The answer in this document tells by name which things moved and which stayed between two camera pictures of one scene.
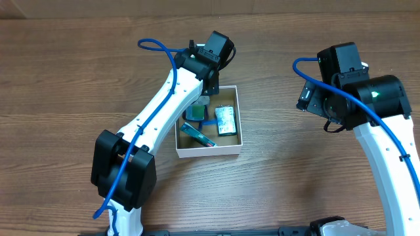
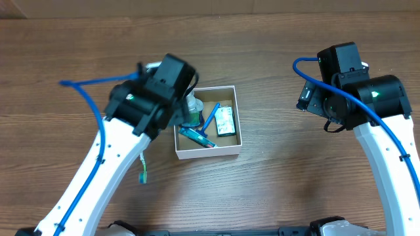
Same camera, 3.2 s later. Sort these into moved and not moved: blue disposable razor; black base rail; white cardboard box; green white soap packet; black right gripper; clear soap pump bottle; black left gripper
Moved: black left gripper; blue disposable razor; clear soap pump bottle
Not moved: green white soap packet; black base rail; black right gripper; white cardboard box
